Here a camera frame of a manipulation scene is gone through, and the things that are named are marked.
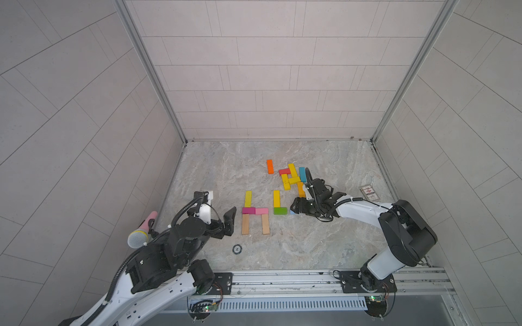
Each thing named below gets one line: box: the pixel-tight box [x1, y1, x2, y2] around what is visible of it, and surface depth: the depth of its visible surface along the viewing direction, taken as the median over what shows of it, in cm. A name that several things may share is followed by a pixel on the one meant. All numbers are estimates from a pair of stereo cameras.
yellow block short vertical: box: [281, 173, 291, 191], surface depth 99 cm
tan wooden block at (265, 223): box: [261, 213, 271, 235], surface depth 86 cm
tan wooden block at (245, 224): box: [241, 213, 250, 235], surface depth 86 cm
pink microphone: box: [127, 211, 158, 249], surface depth 60 cm
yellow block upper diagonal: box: [288, 163, 298, 178], surface depth 105 cm
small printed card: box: [358, 184, 381, 202], surface depth 96 cm
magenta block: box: [241, 207, 256, 215], surface depth 90 cm
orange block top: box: [265, 158, 275, 175], surface depth 107 cm
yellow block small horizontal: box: [288, 176, 301, 185], surface depth 100 cm
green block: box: [273, 207, 288, 216], surface depth 91 cm
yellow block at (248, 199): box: [244, 190, 253, 208], surface depth 93 cm
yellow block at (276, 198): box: [272, 190, 281, 208], surface depth 94 cm
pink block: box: [254, 207, 270, 216], surface depth 90 cm
